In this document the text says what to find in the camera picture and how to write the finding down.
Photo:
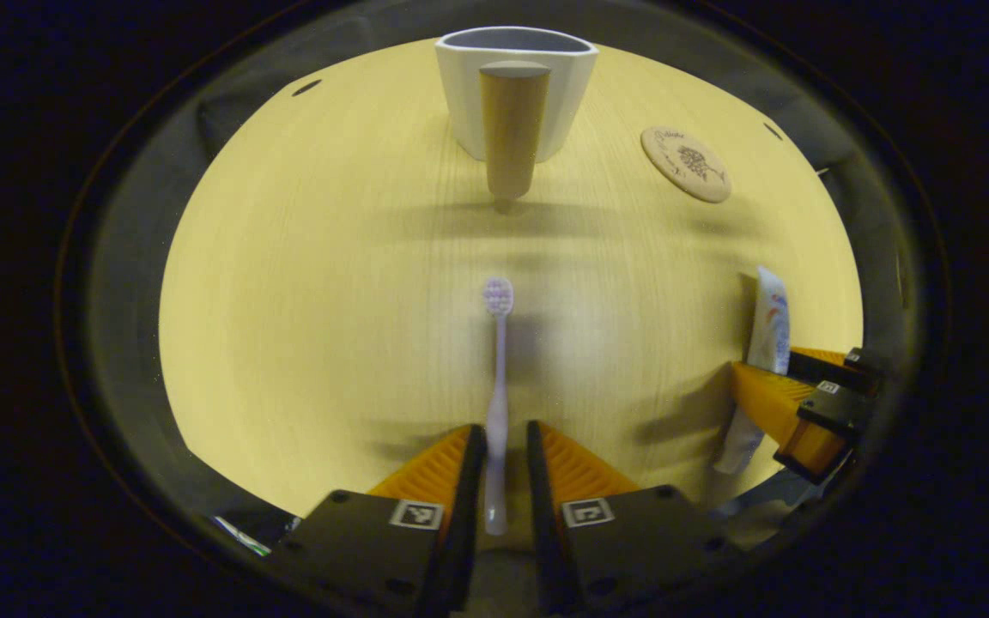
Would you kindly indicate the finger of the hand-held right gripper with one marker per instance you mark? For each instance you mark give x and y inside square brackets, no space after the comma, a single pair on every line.
[838,408]
[821,369]

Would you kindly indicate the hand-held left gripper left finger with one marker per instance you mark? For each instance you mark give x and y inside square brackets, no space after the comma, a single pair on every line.
[469,532]

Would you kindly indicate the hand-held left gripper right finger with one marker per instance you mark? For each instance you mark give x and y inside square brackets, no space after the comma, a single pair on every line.
[543,532]

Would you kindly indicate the white toothpaste tube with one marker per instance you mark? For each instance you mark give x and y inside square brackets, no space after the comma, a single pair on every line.
[771,326]

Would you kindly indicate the pale purple toothbrush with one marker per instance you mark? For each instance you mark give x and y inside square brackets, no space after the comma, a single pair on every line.
[499,403]

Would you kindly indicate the round wooden coaster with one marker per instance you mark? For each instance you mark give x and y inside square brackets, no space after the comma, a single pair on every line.
[685,163]

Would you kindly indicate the wooden desktop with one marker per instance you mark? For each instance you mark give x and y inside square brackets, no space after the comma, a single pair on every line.
[331,300]

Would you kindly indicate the black desk grommet hole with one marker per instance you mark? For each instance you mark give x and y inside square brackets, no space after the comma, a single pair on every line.
[306,87]
[772,130]

